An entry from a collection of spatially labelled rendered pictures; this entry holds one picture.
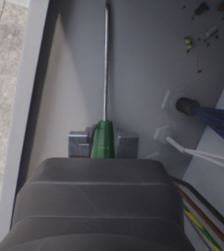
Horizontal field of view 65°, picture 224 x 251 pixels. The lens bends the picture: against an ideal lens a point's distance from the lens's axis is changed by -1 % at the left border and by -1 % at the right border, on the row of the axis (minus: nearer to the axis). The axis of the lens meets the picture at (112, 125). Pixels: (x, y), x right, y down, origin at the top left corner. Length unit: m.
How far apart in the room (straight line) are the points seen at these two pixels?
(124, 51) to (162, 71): 0.04
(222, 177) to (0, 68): 0.81
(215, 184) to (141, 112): 0.10
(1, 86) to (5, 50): 0.14
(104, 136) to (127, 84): 0.05
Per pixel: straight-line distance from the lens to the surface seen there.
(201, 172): 0.21
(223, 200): 0.19
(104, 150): 0.16
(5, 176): 0.18
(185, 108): 0.18
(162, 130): 0.20
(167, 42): 0.19
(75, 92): 0.16
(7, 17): 0.85
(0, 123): 0.90
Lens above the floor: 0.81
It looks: 66 degrees down
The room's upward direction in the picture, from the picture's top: 144 degrees clockwise
